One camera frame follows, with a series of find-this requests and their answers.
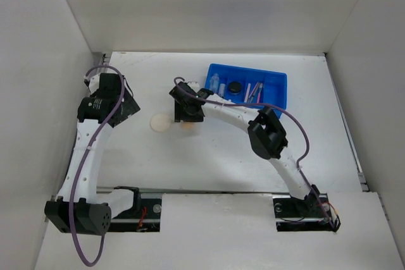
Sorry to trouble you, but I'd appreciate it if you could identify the peach makeup sponge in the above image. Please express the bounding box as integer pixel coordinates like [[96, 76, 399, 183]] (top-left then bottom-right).
[[181, 122, 195, 130]]

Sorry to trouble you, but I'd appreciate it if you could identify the round beige powder puff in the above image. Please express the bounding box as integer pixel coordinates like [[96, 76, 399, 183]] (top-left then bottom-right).
[[150, 113, 172, 133]]

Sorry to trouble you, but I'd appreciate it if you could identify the clear bottle black cap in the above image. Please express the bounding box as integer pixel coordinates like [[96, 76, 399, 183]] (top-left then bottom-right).
[[218, 83, 226, 98]]

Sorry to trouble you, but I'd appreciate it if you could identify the black round compact jar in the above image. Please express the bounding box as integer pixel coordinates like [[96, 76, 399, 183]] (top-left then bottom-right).
[[228, 81, 242, 95]]

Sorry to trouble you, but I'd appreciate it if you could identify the grey makeup pen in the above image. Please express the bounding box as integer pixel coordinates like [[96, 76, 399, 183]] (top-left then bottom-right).
[[250, 82, 260, 96]]

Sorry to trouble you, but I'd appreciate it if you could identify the beige pink pencil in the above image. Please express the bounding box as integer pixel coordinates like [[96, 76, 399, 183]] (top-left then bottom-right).
[[244, 83, 251, 103]]

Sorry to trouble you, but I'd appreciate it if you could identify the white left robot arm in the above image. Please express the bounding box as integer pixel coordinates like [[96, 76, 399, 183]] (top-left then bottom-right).
[[44, 73, 142, 236]]

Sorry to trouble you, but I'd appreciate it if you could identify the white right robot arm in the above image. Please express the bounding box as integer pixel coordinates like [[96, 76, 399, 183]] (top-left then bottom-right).
[[170, 77, 320, 216]]

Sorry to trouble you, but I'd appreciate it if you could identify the blue plastic organizer tray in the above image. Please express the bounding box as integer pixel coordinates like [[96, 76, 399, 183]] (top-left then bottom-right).
[[205, 63, 287, 109]]

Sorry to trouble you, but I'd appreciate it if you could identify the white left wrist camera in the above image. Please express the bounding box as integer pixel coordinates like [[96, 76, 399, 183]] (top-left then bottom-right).
[[84, 73, 101, 95]]

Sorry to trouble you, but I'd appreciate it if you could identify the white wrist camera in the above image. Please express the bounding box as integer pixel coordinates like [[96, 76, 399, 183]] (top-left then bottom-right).
[[84, 73, 101, 95], [187, 81, 201, 92]]

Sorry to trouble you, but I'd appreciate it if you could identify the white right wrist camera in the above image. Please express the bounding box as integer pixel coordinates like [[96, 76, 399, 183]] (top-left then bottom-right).
[[187, 81, 201, 92]]

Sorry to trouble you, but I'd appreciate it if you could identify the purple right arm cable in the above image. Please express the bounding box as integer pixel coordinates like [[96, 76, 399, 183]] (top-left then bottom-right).
[[173, 77, 336, 231]]

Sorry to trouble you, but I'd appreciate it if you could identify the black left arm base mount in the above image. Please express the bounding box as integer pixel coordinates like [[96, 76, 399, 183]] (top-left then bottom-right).
[[108, 186, 163, 233]]

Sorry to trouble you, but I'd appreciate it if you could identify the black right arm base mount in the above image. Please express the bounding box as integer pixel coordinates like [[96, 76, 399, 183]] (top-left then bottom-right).
[[273, 195, 341, 232]]

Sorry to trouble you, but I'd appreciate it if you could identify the aluminium rail right edge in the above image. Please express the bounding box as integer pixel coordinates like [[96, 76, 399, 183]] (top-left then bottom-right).
[[322, 52, 370, 192]]

